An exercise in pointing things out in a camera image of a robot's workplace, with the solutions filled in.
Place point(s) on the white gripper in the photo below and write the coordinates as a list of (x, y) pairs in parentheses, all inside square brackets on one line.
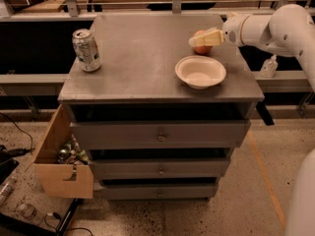
[(231, 31)]

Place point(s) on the red apple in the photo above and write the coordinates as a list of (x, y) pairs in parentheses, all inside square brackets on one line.
[(202, 50)]

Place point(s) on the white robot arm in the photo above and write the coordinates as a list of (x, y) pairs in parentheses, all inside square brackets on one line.
[(290, 32)]

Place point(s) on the crumpled 7up can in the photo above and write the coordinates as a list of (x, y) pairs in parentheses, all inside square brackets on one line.
[(86, 50)]

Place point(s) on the white paper bowl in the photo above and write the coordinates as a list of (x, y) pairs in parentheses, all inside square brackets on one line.
[(200, 72)]

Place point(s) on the grey drawer cabinet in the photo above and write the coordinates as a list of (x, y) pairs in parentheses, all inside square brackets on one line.
[(149, 135)]

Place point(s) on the snack packets in box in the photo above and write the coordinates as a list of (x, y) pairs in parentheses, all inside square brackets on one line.
[(71, 153)]

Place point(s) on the glass jar on floor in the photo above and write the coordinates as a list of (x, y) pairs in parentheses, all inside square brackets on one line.
[(27, 211)]

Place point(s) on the clear plastic bottle on floor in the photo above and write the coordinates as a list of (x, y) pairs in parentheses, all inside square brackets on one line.
[(7, 188)]

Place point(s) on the black floor equipment base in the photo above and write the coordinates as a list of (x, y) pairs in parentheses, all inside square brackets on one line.
[(39, 226)]

